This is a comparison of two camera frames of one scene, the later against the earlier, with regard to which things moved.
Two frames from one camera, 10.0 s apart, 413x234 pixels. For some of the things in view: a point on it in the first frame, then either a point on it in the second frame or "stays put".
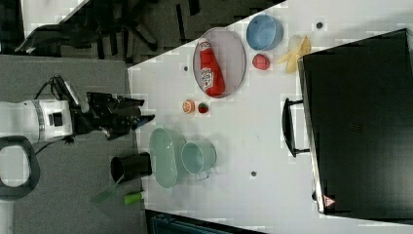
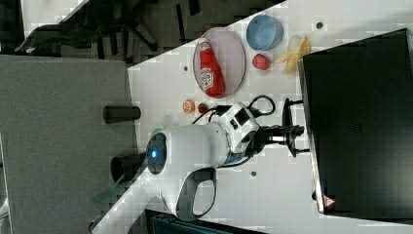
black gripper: (115, 115) -> (272, 136)
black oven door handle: (288, 130) stays put
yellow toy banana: (291, 58) stays put
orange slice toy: (188, 106) stays put
